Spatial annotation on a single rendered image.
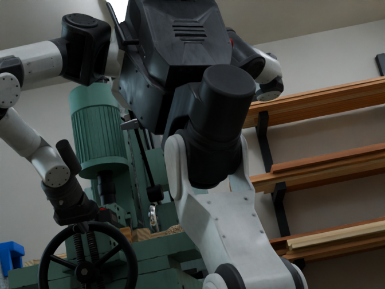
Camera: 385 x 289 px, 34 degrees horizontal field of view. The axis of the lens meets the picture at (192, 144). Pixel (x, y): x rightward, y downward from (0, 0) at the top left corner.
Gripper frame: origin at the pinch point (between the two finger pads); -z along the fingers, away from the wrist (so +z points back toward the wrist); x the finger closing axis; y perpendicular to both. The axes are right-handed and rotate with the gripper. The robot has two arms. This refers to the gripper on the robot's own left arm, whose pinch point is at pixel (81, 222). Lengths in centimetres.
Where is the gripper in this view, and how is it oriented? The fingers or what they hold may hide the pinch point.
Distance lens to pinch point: 176.9
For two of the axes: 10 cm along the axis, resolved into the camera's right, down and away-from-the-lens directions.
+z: -2.5, -7.2, -6.5
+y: -0.3, -6.7, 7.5
